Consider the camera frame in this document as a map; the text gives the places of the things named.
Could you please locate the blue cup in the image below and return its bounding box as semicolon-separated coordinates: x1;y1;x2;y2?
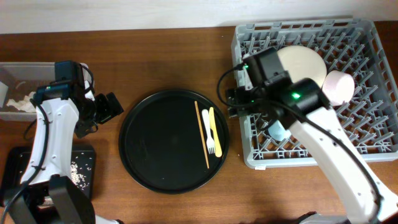
267;120;291;141

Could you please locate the beige plate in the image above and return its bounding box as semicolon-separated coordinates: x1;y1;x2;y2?
277;45;327;88

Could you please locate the round black serving tray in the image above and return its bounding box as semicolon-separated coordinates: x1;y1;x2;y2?
119;89;229;194

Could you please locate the white label on bin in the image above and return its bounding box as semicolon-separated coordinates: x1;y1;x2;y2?
0;82;9;108

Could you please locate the rice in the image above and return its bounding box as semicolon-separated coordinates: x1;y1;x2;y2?
70;151;94;190

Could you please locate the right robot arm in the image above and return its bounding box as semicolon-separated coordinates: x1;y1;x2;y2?
220;45;397;223

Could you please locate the large white tissue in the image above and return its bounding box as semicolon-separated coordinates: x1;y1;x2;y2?
6;91;35;113

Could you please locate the yellow plastic knife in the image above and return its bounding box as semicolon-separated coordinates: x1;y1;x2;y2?
209;107;222;157

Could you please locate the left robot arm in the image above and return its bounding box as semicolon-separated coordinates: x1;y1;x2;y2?
1;60;124;223

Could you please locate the wooden chopstick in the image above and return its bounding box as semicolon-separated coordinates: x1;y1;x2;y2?
194;100;210;169

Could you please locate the clear plastic bin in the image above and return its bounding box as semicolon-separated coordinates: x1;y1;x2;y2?
0;62;91;123

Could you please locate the white plastic fork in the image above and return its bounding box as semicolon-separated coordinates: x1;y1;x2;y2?
201;109;215;154

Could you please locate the grey dishwasher rack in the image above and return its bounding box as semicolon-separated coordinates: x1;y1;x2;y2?
231;18;397;170

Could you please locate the black rectangular tray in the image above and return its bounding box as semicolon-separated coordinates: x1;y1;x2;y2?
1;144;96;207

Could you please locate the pink bowl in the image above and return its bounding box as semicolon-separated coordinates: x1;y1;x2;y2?
322;70;355;106

